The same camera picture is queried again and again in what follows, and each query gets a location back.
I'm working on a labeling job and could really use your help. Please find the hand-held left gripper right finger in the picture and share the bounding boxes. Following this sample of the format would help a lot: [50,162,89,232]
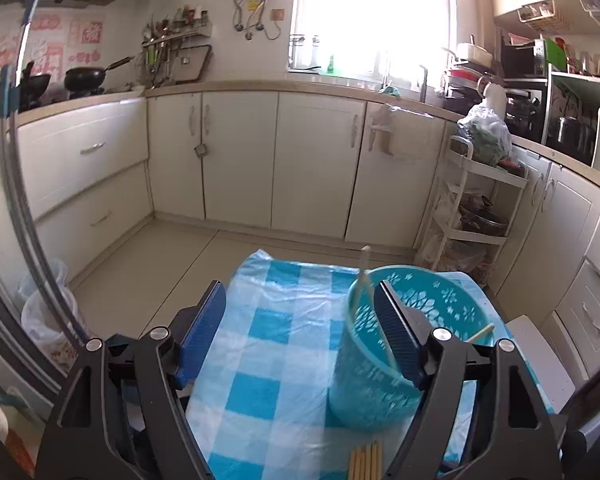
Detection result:
[374,280,564,480]

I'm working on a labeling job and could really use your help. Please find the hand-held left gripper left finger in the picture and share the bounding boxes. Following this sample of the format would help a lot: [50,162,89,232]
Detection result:
[35,280,227,480]

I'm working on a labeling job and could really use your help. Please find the teal perforated plastic basket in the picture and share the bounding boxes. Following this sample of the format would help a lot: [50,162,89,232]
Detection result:
[328,265,496,431]

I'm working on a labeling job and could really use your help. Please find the blue checkered tablecloth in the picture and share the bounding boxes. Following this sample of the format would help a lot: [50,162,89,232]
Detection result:
[182,249,536,480]

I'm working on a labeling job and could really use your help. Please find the white stool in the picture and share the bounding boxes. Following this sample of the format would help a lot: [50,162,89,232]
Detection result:
[505,315,578,416]

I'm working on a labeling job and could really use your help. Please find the dark lidded pot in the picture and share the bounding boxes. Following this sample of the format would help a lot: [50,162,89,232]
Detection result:
[457,199,510,238]

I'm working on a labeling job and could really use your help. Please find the white tiered storage cart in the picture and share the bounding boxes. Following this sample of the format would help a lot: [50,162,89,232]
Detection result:
[414,135,528,291]

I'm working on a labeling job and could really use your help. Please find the trash bin with plastic bag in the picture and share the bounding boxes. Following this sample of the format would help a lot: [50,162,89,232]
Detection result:
[19,259,83,363]

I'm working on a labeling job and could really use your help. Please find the white panelled cabinet with drawers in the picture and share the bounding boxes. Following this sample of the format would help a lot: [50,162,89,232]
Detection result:
[495,147,600,398]

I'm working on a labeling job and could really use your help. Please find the white base cabinet with doors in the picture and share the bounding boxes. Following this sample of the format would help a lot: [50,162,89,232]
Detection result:
[146,89,448,251]

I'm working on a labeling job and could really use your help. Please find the white two-drawer cabinet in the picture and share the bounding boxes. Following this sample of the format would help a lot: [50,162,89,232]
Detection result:
[16,97,153,283]

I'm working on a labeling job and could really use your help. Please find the white door-mounted holder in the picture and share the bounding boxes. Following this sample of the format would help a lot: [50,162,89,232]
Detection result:
[364,104,397,157]

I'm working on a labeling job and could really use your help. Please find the plastic bag of greens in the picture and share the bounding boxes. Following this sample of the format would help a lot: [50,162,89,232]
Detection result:
[456,104,515,167]

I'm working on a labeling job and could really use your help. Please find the stacked dish rack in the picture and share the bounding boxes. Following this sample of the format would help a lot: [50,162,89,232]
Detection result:
[440,42,496,111]

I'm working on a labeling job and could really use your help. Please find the dark-rimmed tray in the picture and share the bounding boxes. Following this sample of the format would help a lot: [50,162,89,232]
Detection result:
[174,44,213,85]

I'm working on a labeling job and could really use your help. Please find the stainless steel pot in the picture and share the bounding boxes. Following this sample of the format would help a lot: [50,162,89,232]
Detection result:
[557,116,597,163]

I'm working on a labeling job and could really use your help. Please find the black microwave oven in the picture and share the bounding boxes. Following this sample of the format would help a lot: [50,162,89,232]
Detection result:
[500,40,548,81]

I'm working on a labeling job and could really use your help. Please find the bright kitchen window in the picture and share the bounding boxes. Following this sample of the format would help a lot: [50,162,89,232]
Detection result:
[289,0,456,81]

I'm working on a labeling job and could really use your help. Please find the black long-handled frying pan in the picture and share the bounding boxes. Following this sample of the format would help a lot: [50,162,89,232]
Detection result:
[63,56,137,95]

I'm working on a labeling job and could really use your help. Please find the wall utensil rack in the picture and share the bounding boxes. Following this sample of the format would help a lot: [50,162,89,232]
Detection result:
[141,6,215,86]

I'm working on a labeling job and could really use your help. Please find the pink wall stickers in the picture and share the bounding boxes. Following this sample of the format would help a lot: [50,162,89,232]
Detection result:
[0,12,106,86]

